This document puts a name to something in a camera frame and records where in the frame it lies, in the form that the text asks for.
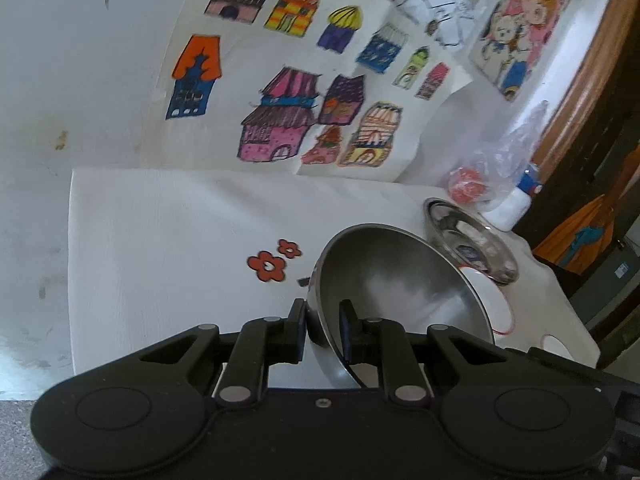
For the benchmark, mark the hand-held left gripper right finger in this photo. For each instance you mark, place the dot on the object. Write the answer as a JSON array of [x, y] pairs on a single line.
[[345, 337]]

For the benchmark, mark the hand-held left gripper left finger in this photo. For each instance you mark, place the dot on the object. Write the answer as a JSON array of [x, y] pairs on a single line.
[[299, 332]]

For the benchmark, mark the white bowl pink flower print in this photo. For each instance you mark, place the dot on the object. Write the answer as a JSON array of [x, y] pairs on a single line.
[[555, 347]]

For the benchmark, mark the large steel bowl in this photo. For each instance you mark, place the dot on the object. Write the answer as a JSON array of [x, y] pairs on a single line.
[[400, 285]]

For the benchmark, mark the white bowl yellow flower print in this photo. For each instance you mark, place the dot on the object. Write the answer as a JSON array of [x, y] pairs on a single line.
[[487, 300]]

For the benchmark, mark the steel plate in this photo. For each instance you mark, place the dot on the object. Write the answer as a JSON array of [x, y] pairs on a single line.
[[465, 240]]

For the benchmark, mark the white printed table cloth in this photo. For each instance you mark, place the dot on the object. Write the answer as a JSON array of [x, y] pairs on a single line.
[[175, 260]]

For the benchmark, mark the white bottle blue red cap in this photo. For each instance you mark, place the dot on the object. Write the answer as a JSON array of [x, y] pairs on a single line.
[[510, 205]]

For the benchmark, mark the red wrapped ball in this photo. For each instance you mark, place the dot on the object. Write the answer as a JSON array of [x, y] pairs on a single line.
[[467, 186]]

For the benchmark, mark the clear plastic bag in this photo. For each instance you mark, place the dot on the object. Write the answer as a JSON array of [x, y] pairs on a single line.
[[515, 155]]

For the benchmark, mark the coloured houses drawing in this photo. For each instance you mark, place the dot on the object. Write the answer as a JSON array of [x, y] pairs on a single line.
[[250, 35]]

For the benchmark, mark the coloured figure drawing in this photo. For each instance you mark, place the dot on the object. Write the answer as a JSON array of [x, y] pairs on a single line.
[[430, 5]]

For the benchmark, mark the dark figure wall poster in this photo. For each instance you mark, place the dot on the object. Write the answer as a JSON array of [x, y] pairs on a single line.
[[575, 240]]

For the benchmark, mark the wooden door frame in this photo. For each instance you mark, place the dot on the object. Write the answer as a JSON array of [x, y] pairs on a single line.
[[590, 70]]

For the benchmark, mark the cartoon figure wall poster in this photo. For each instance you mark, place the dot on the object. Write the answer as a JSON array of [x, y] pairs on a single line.
[[525, 30]]

